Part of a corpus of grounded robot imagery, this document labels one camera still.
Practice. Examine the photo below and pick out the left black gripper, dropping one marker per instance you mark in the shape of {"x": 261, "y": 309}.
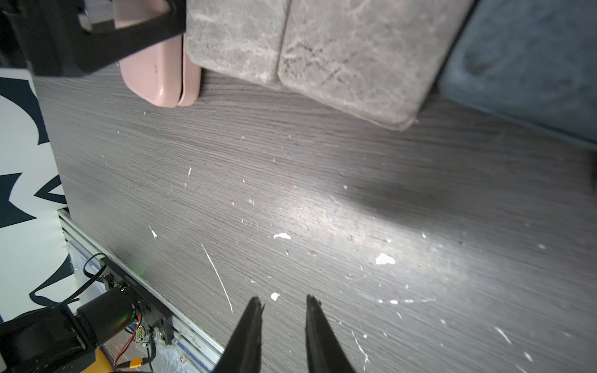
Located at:
{"x": 57, "y": 39}

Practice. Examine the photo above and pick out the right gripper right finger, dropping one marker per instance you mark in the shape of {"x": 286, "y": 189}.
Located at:
{"x": 324, "y": 353}

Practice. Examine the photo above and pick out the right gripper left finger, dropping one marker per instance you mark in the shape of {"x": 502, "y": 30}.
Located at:
{"x": 242, "y": 353}

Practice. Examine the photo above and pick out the pink case red glasses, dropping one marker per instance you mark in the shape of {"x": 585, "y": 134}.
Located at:
{"x": 162, "y": 74}

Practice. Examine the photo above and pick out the teal case black sunglasses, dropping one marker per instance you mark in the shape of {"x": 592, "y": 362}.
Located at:
{"x": 241, "y": 39}

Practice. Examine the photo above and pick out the teal case yellow glasses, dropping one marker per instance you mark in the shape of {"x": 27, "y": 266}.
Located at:
{"x": 376, "y": 60}

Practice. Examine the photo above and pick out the grey case white glasses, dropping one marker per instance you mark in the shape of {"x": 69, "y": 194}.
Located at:
{"x": 529, "y": 62}

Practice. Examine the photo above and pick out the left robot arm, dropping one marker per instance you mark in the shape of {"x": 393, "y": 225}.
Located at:
{"x": 56, "y": 339}

